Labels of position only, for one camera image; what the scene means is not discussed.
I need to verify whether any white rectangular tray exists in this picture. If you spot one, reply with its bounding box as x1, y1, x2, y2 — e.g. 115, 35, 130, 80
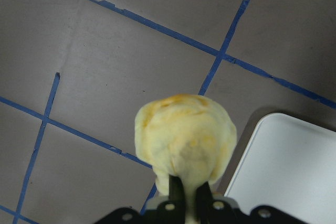
225, 113, 335, 223

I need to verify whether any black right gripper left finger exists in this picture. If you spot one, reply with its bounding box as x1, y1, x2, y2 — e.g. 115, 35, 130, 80
169, 175, 186, 210

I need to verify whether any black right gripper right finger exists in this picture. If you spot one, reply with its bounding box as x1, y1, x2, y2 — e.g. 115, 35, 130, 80
196, 182, 212, 214

